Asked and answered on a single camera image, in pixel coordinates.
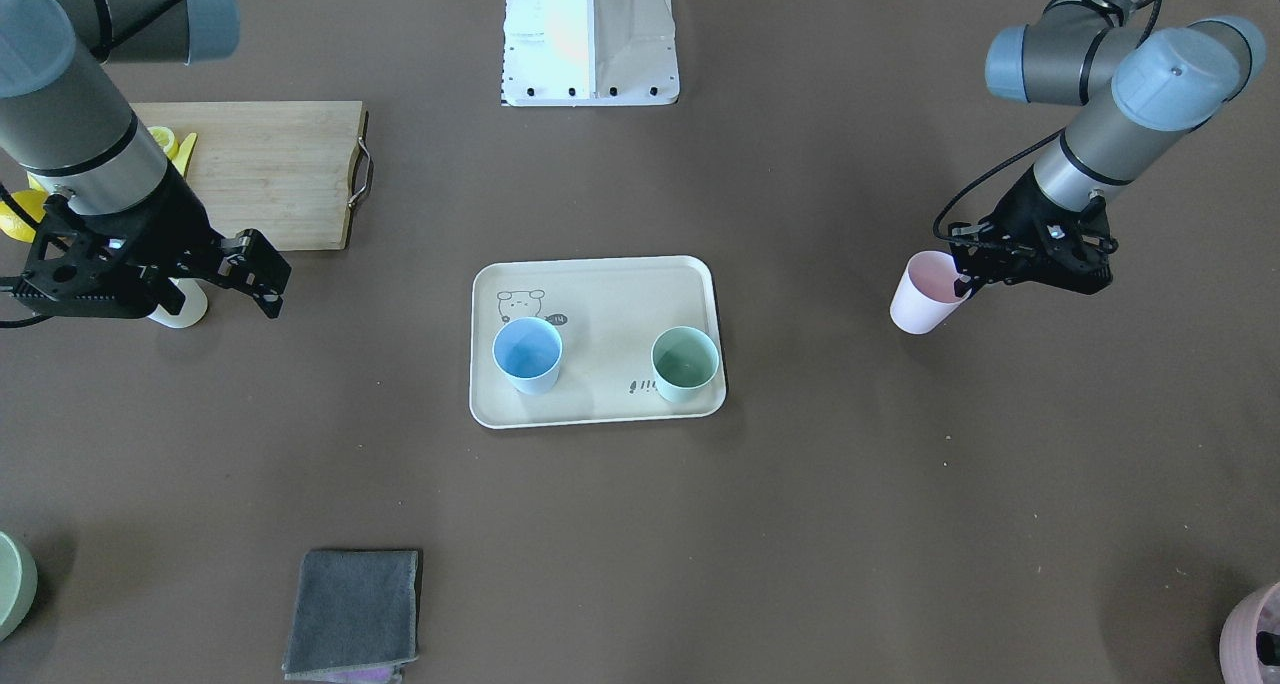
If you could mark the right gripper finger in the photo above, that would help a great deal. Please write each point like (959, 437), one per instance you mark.
(249, 264)

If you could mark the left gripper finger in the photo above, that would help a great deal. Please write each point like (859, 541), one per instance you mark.
(965, 286)

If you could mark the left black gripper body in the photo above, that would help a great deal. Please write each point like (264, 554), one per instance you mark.
(1021, 214)

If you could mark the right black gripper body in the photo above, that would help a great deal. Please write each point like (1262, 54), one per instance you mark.
(176, 226)

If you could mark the pink cup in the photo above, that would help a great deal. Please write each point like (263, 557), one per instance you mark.
(926, 294)

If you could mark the cream yellow cup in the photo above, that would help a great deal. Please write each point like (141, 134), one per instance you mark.
(193, 309)

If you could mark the green cup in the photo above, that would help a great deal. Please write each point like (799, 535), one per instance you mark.
(684, 361)

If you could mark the blue cup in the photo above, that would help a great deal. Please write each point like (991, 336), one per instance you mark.
(529, 352)

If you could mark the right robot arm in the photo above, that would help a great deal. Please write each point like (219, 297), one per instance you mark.
(62, 118)

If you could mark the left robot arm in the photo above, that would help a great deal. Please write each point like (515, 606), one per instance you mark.
(1139, 91)

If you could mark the cream rectangular tray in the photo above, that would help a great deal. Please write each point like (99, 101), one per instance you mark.
(609, 312)

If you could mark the bamboo cutting board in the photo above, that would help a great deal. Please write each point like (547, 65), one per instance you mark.
(287, 168)

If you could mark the yellow plastic knife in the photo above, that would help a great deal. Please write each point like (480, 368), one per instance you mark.
(183, 154)

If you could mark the lemon slice upper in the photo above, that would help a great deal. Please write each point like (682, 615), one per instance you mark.
(166, 139)

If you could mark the pale green bowl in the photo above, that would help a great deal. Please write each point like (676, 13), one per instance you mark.
(19, 580)

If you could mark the grey folded cloth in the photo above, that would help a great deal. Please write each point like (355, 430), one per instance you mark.
(355, 616)

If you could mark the pink bowl of ice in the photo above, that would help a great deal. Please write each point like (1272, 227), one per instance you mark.
(1248, 642)

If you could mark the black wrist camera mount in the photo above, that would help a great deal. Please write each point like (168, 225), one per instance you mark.
(982, 251)

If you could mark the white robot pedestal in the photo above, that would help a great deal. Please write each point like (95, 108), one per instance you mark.
(578, 53)

